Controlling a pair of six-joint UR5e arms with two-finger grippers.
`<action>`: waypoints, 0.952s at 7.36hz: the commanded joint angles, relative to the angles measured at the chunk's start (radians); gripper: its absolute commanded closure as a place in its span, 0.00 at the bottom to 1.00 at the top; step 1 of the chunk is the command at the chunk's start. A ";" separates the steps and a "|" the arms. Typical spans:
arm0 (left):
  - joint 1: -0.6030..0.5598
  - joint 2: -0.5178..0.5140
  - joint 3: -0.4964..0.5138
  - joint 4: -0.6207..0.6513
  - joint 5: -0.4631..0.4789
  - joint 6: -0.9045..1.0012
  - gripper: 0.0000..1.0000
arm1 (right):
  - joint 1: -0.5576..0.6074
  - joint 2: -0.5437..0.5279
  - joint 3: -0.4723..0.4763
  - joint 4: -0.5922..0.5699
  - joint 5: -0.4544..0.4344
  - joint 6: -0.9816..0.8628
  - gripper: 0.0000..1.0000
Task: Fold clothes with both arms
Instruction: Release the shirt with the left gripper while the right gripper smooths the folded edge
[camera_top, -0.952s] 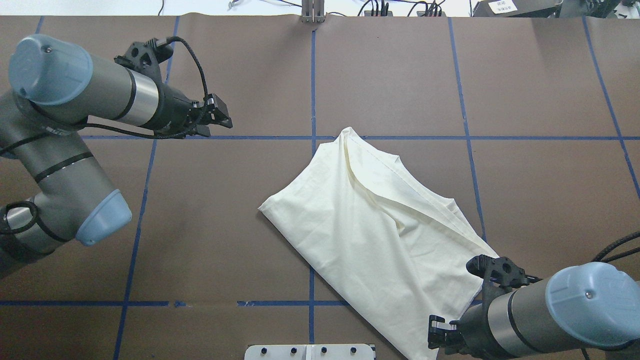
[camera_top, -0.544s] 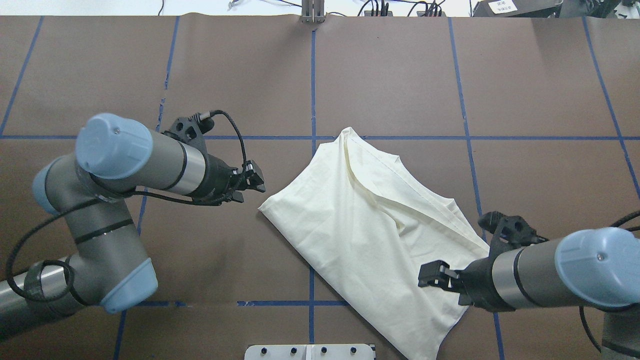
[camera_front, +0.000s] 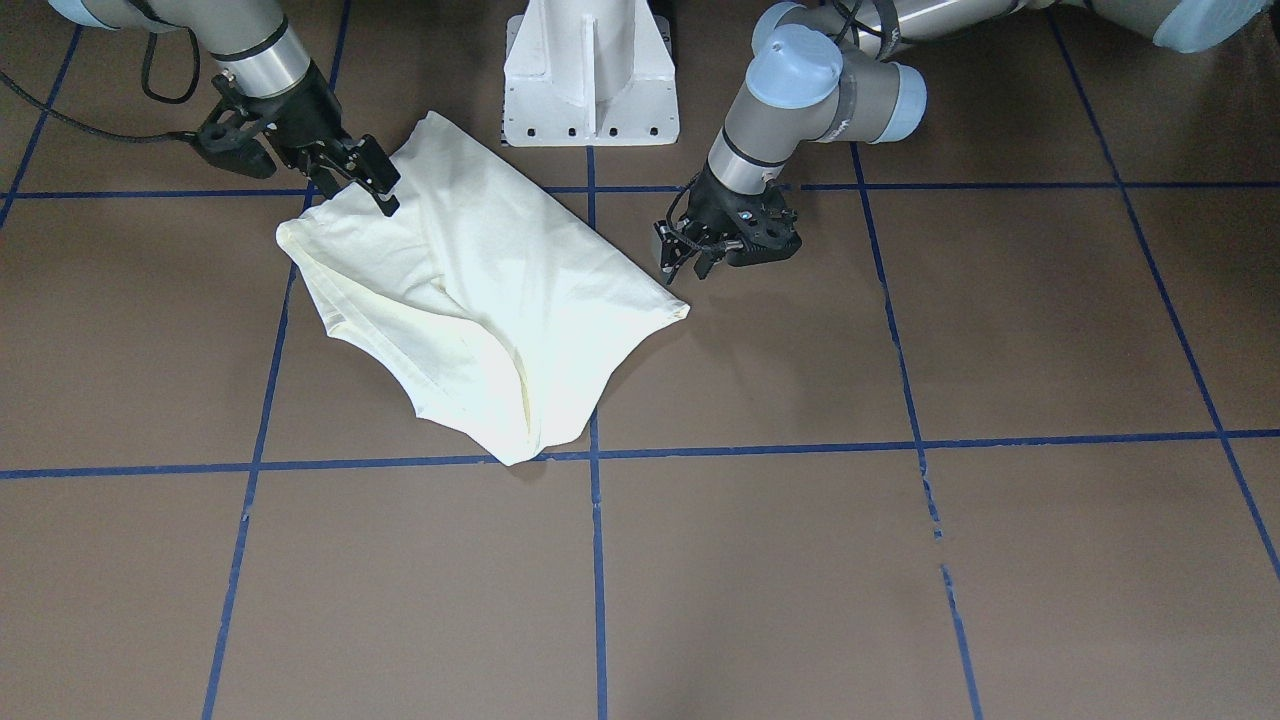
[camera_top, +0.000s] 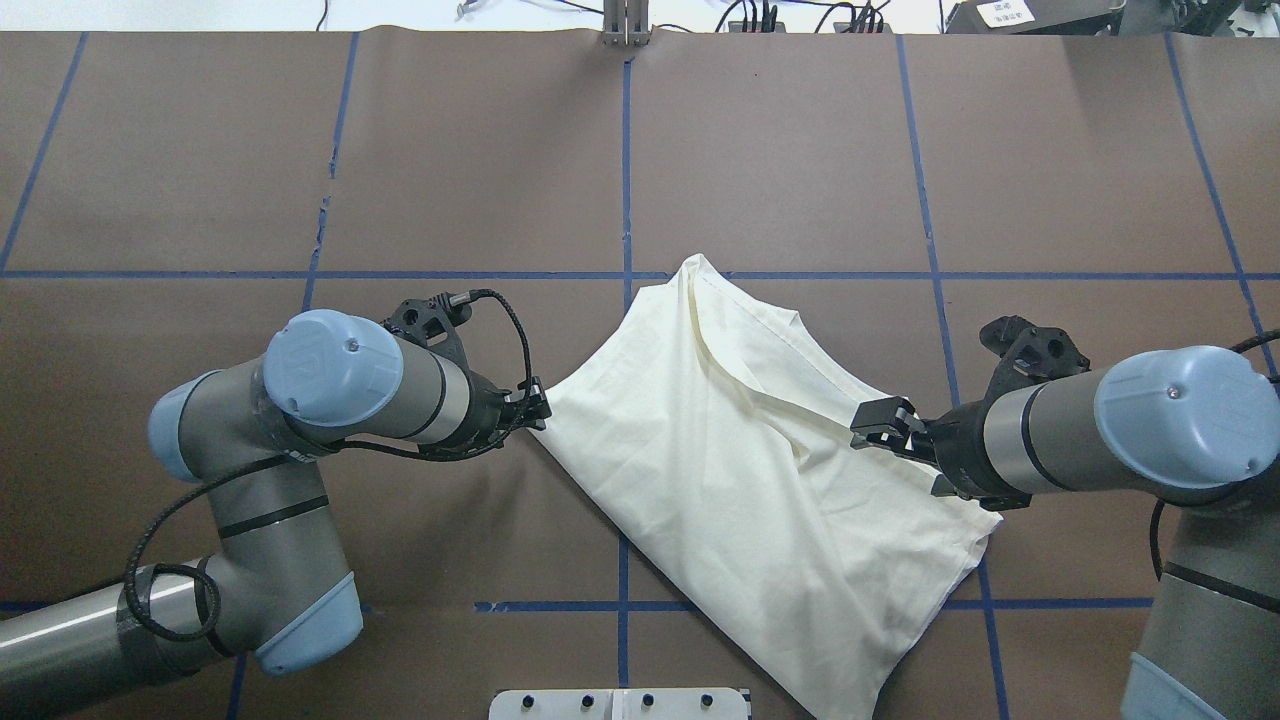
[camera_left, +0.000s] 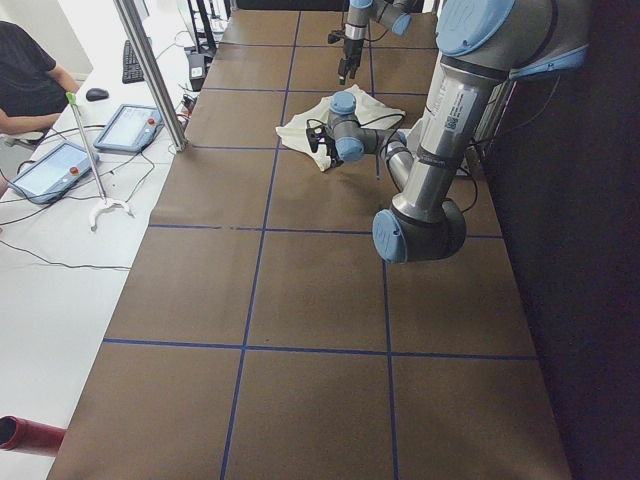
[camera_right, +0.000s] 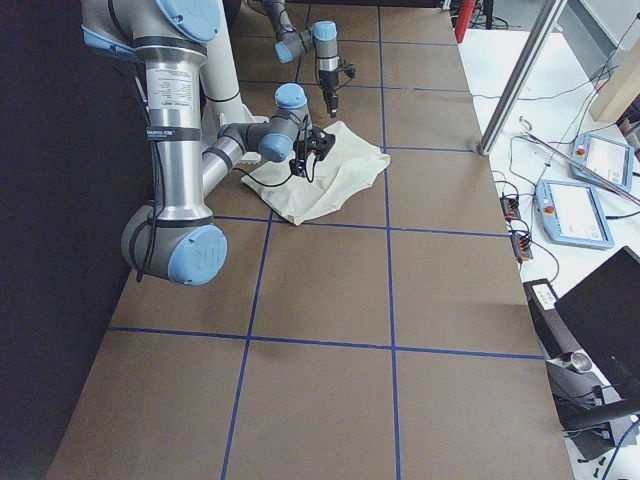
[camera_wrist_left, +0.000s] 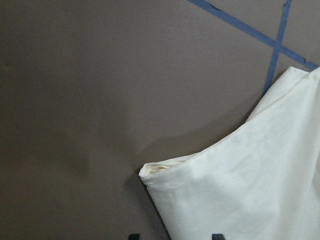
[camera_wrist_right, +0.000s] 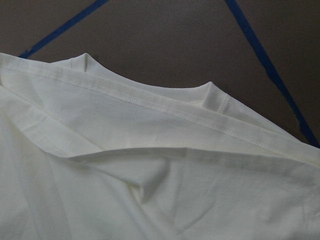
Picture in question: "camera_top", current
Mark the white camera mast base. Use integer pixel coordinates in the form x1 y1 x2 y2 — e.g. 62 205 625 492
488 687 754 719

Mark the cream long-sleeve cat shirt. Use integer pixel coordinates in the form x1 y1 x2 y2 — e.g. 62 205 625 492
538 254 1002 719

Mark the orange black connector block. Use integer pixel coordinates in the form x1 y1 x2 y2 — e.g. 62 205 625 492
714 1 786 35

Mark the black box with label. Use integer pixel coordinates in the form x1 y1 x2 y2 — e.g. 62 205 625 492
943 1 1126 36

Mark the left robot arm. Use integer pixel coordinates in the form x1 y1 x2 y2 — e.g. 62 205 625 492
3 288 550 719

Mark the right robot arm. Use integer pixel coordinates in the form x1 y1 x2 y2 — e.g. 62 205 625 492
850 316 1279 719

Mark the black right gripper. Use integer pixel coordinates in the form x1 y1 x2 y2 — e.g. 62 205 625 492
850 316 1091 511

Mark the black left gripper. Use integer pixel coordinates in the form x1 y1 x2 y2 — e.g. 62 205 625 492
385 292 552 461

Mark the aluminium frame post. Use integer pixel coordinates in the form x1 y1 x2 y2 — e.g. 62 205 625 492
600 0 652 47

